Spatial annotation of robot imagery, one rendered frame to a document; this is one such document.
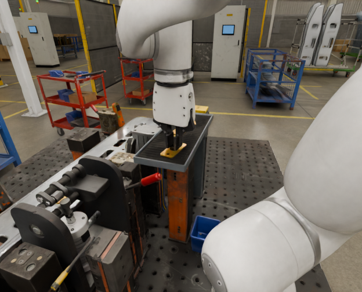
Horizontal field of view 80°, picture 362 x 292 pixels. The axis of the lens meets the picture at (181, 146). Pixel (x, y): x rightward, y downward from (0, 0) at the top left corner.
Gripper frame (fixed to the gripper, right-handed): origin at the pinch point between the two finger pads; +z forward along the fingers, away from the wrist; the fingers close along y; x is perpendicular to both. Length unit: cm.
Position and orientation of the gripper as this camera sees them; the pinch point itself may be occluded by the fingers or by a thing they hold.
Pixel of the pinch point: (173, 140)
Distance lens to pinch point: 57.5
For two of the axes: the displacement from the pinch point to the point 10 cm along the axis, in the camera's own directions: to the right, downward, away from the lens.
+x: -4.8, 4.2, -7.7
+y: -8.8, -2.3, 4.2
